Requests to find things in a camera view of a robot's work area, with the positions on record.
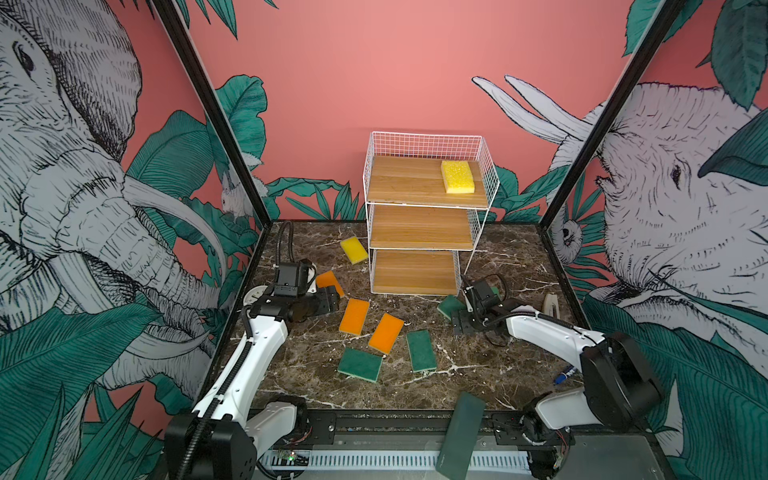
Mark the orange sponge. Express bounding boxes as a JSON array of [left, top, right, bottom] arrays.
[[316, 271, 345, 298], [368, 313, 404, 355], [339, 298, 370, 336]]

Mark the yellow sponge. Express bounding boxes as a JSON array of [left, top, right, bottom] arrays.
[[441, 160, 475, 195], [340, 237, 369, 265]]

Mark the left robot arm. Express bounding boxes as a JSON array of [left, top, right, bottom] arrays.
[[164, 222, 340, 479]]

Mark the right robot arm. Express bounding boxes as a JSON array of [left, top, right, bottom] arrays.
[[452, 277, 664, 443]]

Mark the yellow sponge beside shelf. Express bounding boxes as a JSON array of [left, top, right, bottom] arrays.
[[340, 237, 369, 265]]

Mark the white round clock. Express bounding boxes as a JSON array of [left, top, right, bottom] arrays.
[[242, 285, 269, 313]]

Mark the beige plastic clip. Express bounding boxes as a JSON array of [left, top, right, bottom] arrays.
[[542, 293, 561, 319]]

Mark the blue marker pen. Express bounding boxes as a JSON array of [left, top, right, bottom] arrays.
[[553, 366, 578, 385]]

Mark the dark green foreground sponge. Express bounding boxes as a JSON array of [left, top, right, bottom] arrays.
[[435, 392, 485, 480]]

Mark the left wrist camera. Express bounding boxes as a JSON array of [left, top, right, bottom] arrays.
[[297, 259, 317, 296]]

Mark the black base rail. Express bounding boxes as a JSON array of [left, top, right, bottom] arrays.
[[257, 407, 652, 448]]

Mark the white wire three-tier shelf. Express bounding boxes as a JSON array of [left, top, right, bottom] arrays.
[[363, 131, 500, 296]]

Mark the white slotted cable duct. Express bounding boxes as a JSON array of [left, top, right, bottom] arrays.
[[261, 450, 531, 474]]

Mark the left black frame post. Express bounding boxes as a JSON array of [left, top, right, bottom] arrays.
[[152, 0, 272, 229]]

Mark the black frame post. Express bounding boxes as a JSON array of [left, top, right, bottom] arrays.
[[152, 0, 272, 229], [538, 0, 686, 231]]

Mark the right black frame post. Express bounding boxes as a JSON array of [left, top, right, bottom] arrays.
[[538, 0, 686, 231]]

